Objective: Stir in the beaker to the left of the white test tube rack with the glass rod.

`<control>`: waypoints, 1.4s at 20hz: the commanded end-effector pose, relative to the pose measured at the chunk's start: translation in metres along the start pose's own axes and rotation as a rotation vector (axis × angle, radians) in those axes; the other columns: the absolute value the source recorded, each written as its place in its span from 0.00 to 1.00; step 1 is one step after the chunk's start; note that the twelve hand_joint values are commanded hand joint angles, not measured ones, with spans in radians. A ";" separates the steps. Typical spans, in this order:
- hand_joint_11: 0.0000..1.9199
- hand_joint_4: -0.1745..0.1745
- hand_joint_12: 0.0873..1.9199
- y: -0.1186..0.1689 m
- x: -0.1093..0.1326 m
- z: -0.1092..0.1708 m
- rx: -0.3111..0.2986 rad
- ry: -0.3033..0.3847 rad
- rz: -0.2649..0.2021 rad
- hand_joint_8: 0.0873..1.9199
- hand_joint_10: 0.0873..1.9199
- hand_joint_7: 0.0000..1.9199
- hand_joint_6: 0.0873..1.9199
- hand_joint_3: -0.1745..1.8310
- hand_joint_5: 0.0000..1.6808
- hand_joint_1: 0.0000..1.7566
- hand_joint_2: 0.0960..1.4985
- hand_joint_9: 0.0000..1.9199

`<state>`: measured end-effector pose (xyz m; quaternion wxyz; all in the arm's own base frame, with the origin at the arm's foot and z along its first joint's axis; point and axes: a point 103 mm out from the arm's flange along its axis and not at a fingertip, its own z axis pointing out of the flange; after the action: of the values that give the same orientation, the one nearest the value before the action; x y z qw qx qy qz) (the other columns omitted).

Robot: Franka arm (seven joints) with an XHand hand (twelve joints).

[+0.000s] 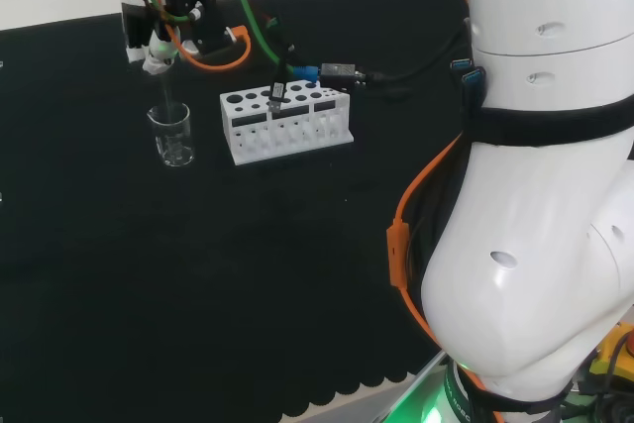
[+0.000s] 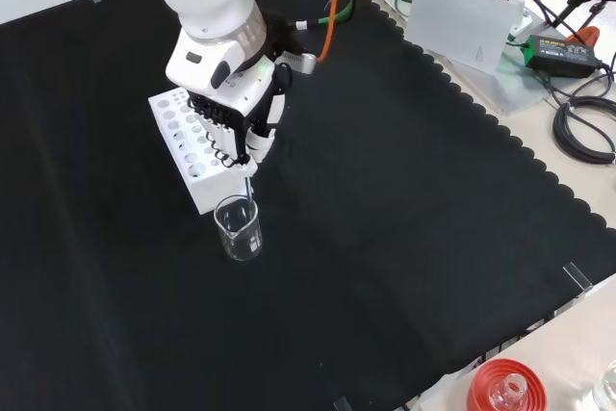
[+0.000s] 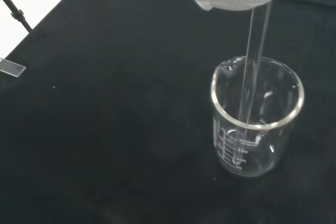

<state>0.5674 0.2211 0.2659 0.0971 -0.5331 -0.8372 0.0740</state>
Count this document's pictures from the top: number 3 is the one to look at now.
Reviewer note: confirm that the clear glass beaker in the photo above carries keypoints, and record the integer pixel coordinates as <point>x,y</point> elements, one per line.
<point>262,155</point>

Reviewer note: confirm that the black bench cloth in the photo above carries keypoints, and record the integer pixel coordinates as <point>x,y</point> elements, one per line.
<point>105,129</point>

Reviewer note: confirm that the clear acrylic cloth clip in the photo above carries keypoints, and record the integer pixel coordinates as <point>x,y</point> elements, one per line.
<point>11,68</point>

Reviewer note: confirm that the black camera tripod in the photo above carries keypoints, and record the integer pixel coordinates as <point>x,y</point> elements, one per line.
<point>19,15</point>

